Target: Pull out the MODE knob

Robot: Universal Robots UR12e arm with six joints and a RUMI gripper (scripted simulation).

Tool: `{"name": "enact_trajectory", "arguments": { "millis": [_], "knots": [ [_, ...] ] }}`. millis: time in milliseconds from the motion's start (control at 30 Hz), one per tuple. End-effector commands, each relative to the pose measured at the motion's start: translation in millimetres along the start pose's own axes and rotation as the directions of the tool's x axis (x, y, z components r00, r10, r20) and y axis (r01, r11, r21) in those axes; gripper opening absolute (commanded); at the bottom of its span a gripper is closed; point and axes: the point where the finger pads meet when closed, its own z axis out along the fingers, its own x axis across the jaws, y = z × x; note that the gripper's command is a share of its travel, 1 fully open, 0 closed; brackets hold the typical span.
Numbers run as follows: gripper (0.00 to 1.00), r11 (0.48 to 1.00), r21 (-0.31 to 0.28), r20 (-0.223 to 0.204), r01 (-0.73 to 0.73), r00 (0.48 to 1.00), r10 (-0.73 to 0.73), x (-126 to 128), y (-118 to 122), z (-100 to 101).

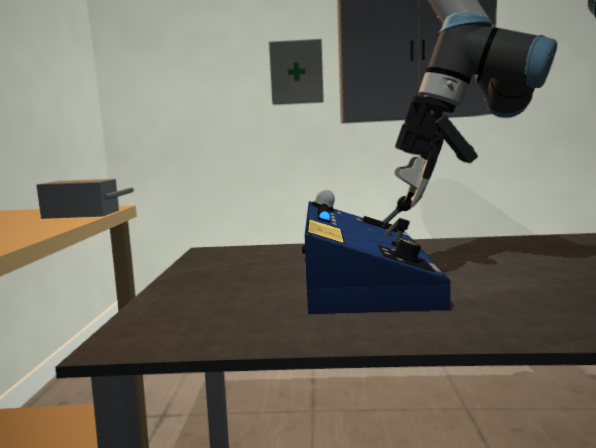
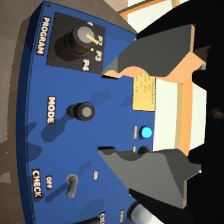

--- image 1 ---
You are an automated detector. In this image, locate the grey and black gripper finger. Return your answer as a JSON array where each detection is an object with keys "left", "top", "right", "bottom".
[
  {"left": 395, "top": 157, "right": 419, "bottom": 203},
  {"left": 400, "top": 143, "right": 441, "bottom": 207}
]

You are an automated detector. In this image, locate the blue control panel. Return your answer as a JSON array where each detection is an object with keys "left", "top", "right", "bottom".
[{"left": 302, "top": 189, "right": 451, "bottom": 314}]

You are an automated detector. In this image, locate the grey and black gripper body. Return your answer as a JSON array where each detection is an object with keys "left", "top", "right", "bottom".
[{"left": 395, "top": 95, "right": 456, "bottom": 160}]

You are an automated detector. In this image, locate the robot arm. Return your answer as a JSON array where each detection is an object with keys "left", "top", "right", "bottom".
[{"left": 419, "top": 0, "right": 557, "bottom": 163}]

